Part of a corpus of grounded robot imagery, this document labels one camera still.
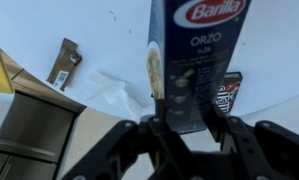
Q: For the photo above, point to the brown snack bar wrapper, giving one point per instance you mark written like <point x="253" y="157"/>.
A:
<point x="64" y="65"/>

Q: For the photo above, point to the grey metal cabinet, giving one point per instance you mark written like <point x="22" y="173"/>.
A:
<point x="32" y="130"/>

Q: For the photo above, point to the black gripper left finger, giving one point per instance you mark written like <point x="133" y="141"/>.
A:
<point x="135" y="150"/>

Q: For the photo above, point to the blue Barilla orzo box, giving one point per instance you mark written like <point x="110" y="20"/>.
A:
<point x="195" y="66"/>

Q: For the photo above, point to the dark M&M's candy packet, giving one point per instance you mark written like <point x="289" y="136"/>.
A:
<point x="230" y="93"/>

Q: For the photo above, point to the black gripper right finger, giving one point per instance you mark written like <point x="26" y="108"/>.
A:
<point x="265" y="150"/>

